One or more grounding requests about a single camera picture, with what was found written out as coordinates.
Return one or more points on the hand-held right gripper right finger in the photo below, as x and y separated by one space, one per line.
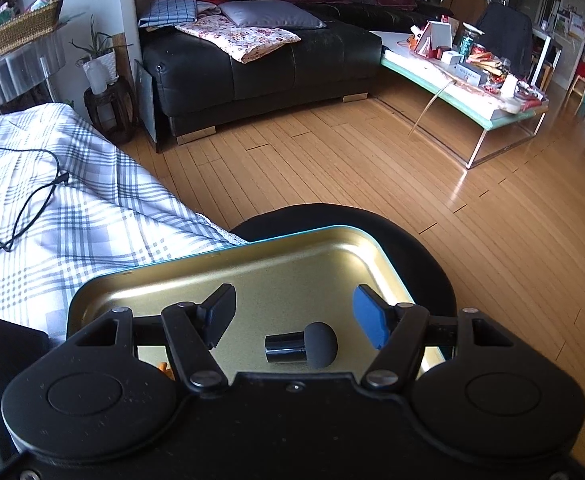
370 315

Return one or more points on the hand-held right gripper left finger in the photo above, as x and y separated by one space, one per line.
220 310

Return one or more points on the gold metal tray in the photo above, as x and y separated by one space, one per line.
282 270

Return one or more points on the black round stool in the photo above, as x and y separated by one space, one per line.
412 260

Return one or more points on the plaid bed blanket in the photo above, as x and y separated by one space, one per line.
97 220

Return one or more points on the black flat panel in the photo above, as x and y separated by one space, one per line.
12 345

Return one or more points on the framed panel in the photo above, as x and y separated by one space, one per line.
145 105

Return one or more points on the wooden plant stand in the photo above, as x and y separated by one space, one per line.
110 110

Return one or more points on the black leather sofa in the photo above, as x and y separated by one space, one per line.
272 75

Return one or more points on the glass coffee table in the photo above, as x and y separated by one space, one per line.
407 66

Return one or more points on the long white box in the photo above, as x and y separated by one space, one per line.
470 74

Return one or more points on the white frosted vase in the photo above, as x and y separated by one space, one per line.
95 80

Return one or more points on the white cup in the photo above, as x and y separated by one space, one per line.
508 85

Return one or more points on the potted plant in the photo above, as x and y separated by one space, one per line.
106 65

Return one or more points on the floral cloth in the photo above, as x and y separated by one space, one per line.
242 37

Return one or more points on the white triangular box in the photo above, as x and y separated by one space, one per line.
437 35

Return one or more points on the teal glass jar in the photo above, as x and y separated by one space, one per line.
471 40

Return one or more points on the large grey cushion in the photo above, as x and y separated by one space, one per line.
272 14

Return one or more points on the blue checked cloth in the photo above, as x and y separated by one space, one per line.
170 10

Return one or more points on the wooden stool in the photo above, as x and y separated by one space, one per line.
581 91

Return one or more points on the black chair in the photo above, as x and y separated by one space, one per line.
505 35

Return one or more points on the glass side table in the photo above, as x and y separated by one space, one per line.
27 60

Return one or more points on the cardboard box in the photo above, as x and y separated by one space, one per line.
465 7

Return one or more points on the white desk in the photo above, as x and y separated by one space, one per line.
547 40

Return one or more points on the wicker basket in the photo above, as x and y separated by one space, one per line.
22 30

